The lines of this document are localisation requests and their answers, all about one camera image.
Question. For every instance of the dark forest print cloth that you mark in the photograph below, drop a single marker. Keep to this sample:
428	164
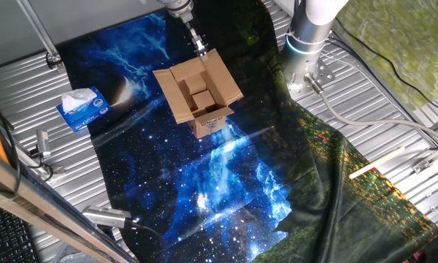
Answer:
332	204

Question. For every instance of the green yellow mat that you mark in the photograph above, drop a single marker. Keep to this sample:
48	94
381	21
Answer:
405	44

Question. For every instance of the black keyboard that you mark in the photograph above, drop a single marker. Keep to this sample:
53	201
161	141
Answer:
3	237

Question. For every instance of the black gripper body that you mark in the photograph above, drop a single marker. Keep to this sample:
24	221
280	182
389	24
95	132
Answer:
191	31

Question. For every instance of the blue tissue pack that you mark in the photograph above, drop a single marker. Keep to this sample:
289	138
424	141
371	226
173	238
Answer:
89	115

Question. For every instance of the aluminium frame beam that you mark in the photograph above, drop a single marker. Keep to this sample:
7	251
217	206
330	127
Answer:
29	204

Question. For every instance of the small brown cardboard box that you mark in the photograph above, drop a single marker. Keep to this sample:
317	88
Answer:
198	111
203	99
196	84

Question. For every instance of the slanted metal pole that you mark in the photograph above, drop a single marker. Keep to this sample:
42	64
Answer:
36	27

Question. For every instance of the long silver camera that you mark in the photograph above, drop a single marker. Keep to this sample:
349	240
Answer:
106	216

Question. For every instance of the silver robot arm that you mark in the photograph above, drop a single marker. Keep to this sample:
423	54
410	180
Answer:
306	29

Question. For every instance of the white stick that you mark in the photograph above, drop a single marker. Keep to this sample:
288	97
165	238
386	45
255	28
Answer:
376	163

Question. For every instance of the metal bracket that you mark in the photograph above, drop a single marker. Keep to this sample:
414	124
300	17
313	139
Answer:
434	157

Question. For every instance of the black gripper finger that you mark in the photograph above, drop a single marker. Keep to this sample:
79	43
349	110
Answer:
200	45

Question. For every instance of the metal camera mount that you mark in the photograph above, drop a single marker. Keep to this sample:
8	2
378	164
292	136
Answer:
58	170

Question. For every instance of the blue galaxy print cloth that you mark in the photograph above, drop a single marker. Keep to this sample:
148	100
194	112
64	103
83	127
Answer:
190	190

